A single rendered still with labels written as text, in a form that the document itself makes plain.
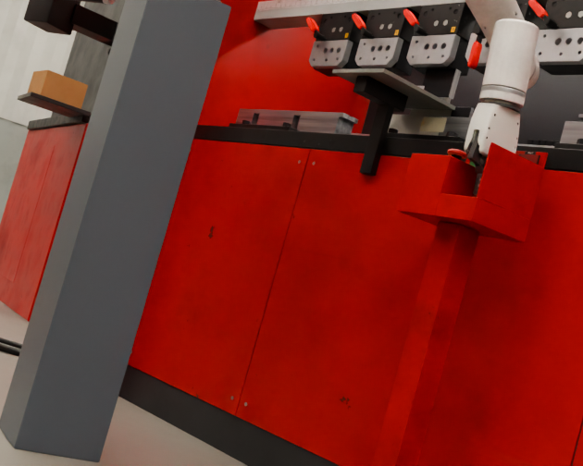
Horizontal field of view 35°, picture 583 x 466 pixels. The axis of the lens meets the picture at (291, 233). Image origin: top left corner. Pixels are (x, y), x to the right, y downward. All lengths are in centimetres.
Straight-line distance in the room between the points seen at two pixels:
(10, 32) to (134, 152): 741
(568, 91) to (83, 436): 168
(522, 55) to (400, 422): 73
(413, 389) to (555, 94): 132
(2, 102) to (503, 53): 772
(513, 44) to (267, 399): 109
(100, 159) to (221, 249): 82
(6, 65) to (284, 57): 629
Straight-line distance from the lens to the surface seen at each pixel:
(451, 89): 242
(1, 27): 932
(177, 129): 199
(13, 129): 927
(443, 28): 247
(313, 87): 328
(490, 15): 192
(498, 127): 180
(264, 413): 240
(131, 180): 196
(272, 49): 317
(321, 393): 226
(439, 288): 181
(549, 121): 286
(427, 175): 184
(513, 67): 182
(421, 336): 182
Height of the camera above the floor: 44
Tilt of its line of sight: 4 degrees up
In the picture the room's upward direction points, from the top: 16 degrees clockwise
